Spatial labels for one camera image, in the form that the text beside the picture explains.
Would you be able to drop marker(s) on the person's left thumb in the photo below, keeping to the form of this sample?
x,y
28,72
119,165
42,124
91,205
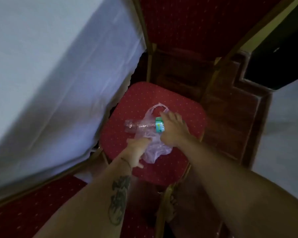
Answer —
x,y
140,165

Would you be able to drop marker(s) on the translucent pink plastic bag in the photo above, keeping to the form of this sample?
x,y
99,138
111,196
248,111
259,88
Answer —
x,y
156,148

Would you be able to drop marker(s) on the person's left hand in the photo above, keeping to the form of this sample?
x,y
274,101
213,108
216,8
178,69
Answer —
x,y
137,151

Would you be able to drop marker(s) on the person's left forearm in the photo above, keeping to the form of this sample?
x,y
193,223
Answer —
x,y
94,205

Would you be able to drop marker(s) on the brown wooden cabinet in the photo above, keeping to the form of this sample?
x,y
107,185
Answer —
x,y
228,106

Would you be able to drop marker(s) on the white bed sheet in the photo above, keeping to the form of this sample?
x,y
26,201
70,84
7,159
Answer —
x,y
52,79

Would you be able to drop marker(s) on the clear plastic bottle green label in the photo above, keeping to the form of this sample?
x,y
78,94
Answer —
x,y
141,126

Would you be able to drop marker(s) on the person's right forearm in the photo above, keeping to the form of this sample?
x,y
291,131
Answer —
x,y
238,193

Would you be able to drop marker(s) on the person's right hand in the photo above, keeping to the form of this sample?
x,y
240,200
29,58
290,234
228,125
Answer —
x,y
174,133

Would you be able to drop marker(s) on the black furniture panel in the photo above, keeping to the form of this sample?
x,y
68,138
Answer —
x,y
280,47

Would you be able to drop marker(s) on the red dotted chair gold frame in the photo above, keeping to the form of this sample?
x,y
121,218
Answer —
x,y
139,104
201,24
27,215

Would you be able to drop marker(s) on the person's right fingers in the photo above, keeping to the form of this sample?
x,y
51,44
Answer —
x,y
166,117

